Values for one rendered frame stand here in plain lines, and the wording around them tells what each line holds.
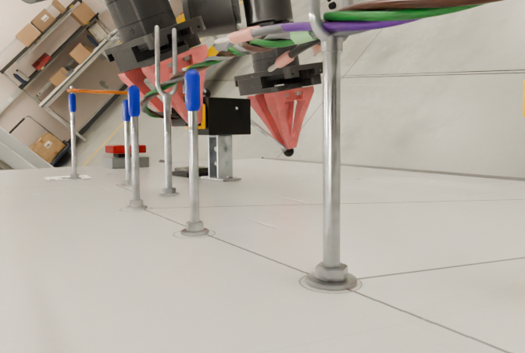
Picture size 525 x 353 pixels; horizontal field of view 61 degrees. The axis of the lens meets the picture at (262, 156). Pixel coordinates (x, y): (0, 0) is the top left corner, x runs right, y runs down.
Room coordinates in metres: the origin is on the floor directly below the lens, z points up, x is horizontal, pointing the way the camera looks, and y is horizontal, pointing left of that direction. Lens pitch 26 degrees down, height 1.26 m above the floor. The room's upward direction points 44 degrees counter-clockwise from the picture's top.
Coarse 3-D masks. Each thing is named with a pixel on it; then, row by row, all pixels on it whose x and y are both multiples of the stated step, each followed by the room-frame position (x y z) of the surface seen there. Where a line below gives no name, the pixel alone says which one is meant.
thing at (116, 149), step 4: (112, 144) 0.71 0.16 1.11; (116, 144) 0.71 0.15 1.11; (120, 144) 0.71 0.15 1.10; (124, 144) 0.70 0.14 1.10; (140, 144) 0.69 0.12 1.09; (108, 148) 0.69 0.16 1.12; (112, 148) 0.67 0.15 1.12; (116, 148) 0.67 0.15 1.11; (120, 148) 0.67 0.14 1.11; (124, 148) 0.67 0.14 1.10; (140, 148) 0.68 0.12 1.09; (144, 148) 0.68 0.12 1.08; (108, 152) 0.69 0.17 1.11; (112, 152) 0.67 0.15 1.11; (116, 152) 0.67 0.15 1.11; (120, 152) 0.67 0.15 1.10; (124, 152) 0.67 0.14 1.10; (140, 152) 0.67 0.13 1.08; (144, 152) 0.68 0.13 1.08; (116, 156) 0.68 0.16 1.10; (120, 156) 0.67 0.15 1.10; (124, 156) 0.68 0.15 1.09
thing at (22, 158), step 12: (0, 132) 1.42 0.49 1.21; (0, 144) 1.11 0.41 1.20; (12, 144) 1.42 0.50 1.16; (0, 156) 1.11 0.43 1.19; (12, 156) 1.11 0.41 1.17; (24, 156) 1.42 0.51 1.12; (36, 156) 1.42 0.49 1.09; (0, 168) 1.10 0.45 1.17; (12, 168) 1.11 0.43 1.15; (24, 168) 1.11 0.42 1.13; (36, 168) 1.13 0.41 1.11
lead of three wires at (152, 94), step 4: (148, 92) 0.40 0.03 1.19; (152, 92) 0.39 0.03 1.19; (156, 92) 0.39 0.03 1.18; (148, 96) 0.40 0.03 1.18; (152, 96) 0.40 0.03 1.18; (144, 100) 0.41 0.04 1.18; (148, 100) 0.40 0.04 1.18; (140, 104) 0.42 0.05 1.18; (144, 104) 0.42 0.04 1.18; (144, 108) 0.42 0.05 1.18; (148, 112) 0.44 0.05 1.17; (152, 112) 0.44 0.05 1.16; (156, 112) 0.45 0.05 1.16; (160, 112) 0.45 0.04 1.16; (152, 116) 0.45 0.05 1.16; (156, 116) 0.45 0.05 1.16; (160, 116) 0.45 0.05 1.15; (172, 116) 0.46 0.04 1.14; (176, 116) 0.46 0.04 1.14
